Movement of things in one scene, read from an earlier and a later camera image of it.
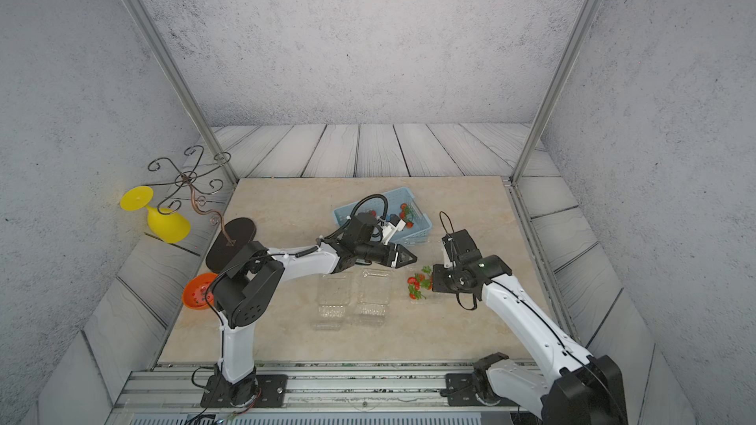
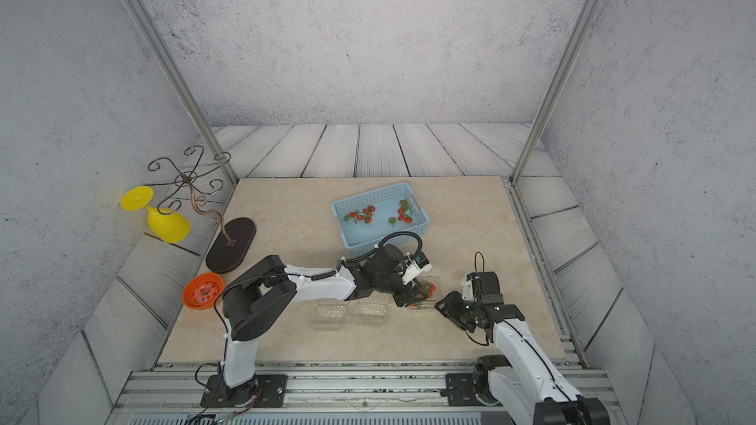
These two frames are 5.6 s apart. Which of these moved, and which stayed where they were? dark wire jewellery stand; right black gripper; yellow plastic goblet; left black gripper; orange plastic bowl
Moved: left black gripper; right black gripper
Stayed: yellow plastic goblet; dark wire jewellery stand; orange plastic bowl
